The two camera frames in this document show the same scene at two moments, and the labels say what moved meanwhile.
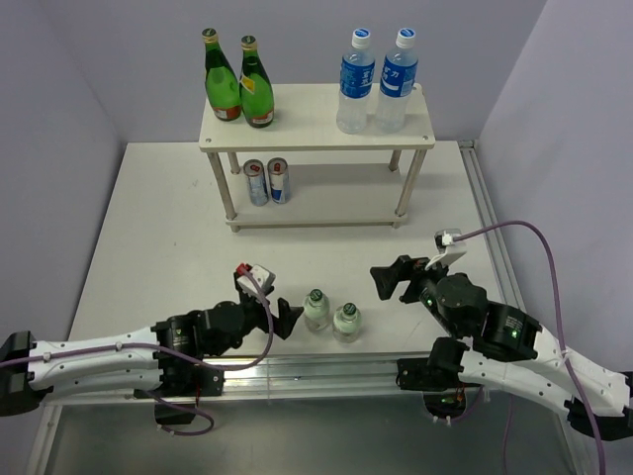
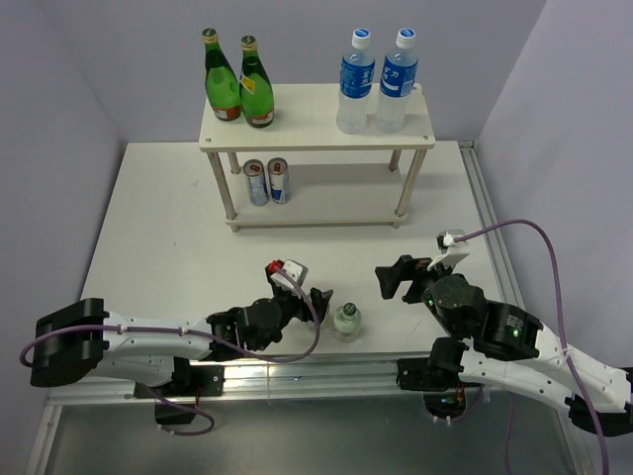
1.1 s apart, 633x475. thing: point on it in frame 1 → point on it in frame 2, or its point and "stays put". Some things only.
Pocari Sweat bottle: [398, 82] stays put
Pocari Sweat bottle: [355, 83] stays put
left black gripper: [285, 317] → [304, 310]
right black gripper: [404, 267] stays put
